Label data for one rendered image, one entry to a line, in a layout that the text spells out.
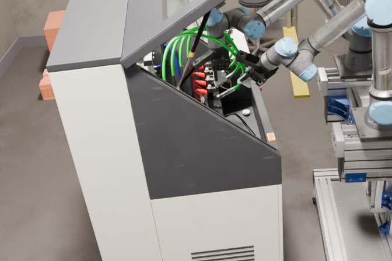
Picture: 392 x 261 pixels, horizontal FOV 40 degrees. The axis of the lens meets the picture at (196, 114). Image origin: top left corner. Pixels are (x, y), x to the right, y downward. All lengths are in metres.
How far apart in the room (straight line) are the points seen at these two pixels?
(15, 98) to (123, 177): 2.89
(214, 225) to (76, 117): 0.83
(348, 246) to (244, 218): 0.68
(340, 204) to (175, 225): 1.07
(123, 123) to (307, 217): 1.60
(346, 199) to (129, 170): 1.40
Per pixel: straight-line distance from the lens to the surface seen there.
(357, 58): 2.73
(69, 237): 3.51
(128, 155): 2.26
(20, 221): 3.75
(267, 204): 2.49
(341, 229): 3.06
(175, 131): 2.19
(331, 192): 3.23
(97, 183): 2.36
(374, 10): 1.94
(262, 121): 2.53
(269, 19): 2.29
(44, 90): 4.90
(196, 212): 2.48
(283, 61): 2.09
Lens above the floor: 2.39
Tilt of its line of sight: 33 degrees down
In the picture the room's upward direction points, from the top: 7 degrees counter-clockwise
